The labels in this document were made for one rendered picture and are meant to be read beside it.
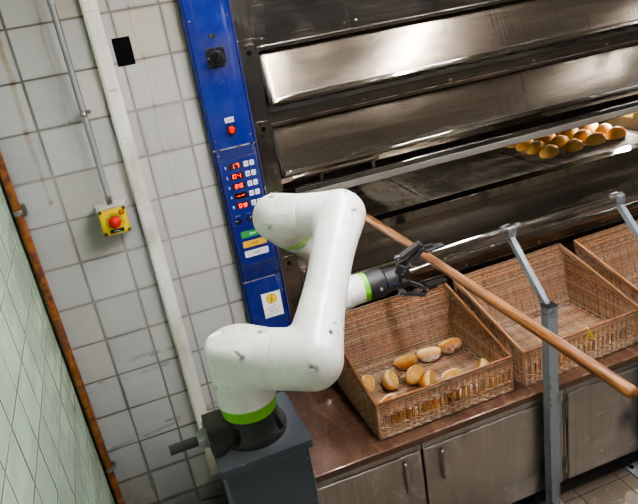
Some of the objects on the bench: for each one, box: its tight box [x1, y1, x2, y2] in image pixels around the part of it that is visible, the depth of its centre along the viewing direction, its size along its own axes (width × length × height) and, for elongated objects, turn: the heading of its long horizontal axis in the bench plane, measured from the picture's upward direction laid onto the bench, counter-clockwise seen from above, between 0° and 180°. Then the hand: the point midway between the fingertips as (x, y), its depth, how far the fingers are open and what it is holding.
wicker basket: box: [453, 243, 638, 387], centre depth 267 cm, size 49×56×28 cm
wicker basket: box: [337, 283, 514, 441], centre depth 252 cm, size 49×56×28 cm
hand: (439, 263), depth 210 cm, fingers open, 12 cm apart
